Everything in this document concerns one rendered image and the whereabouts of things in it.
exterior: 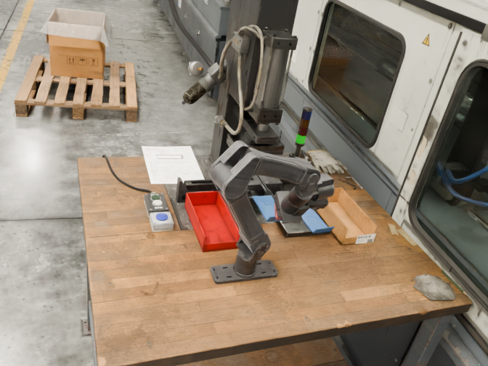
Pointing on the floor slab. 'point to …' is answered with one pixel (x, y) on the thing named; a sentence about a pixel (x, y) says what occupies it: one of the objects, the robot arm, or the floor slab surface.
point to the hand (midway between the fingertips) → (278, 217)
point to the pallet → (29, 86)
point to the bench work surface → (145, 294)
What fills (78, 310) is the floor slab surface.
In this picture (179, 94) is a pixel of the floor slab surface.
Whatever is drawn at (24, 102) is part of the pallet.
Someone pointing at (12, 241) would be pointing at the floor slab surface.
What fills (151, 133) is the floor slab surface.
